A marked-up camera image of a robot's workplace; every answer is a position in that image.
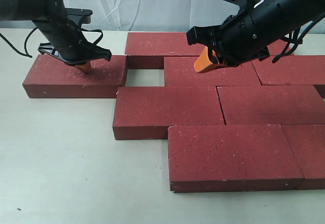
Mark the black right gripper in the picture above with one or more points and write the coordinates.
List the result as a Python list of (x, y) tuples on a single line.
[(270, 20)]

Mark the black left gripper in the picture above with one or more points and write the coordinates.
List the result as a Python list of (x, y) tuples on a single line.
[(66, 40)]

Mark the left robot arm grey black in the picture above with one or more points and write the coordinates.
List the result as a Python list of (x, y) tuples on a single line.
[(23, 10)]

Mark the red brick under tilted one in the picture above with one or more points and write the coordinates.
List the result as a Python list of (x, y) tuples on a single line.
[(147, 50)]

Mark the red brick far right edge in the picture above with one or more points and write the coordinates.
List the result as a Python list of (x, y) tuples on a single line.
[(292, 70)]

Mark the red brick edge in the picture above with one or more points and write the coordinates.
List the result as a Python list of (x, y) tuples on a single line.
[(292, 70), (307, 144)]

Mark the large red brick front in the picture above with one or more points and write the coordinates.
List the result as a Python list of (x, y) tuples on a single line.
[(221, 158)]

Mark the red brick front right edge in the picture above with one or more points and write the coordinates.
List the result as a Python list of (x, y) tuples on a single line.
[(307, 144)]

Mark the white backdrop cloth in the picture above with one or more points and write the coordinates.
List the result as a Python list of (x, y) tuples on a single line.
[(154, 15)]

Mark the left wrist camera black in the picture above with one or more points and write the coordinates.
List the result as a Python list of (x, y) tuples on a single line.
[(79, 16)]

